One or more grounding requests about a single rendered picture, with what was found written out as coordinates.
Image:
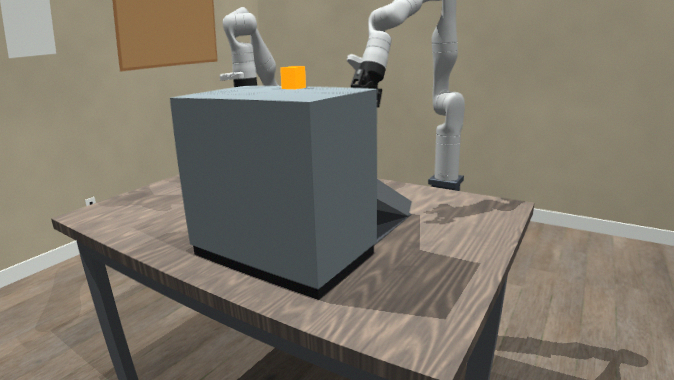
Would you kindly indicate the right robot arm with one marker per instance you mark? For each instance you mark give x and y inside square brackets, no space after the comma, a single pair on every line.
[244,54]

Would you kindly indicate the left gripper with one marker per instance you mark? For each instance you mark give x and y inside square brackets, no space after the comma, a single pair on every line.
[371,73]

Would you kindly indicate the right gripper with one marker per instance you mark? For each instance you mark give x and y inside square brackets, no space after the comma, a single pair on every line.
[245,82]

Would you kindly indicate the grey metal cabinet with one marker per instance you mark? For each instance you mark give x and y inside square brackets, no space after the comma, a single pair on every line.
[283,186]

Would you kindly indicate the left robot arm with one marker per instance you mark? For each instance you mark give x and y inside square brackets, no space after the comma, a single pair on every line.
[445,52]

